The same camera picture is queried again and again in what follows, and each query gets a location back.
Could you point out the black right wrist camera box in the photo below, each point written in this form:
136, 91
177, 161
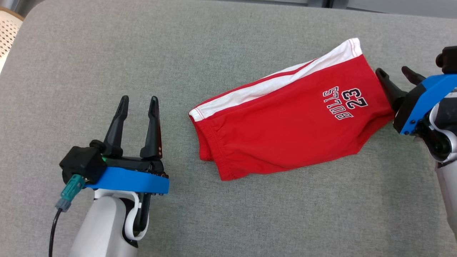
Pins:
448, 60

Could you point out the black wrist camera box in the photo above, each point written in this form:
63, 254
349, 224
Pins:
448, 60
82, 162

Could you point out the red shorts with white stripe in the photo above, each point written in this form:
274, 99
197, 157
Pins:
285, 135

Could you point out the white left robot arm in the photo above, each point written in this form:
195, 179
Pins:
100, 228

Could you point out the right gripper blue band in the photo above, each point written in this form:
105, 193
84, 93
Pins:
417, 101

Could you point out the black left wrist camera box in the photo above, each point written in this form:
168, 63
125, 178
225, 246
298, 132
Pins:
82, 162

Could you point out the teal left camera connector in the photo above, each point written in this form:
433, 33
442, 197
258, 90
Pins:
71, 191

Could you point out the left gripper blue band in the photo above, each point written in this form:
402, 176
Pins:
132, 180

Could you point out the cream perforated laundry basket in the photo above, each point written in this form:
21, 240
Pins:
7, 35

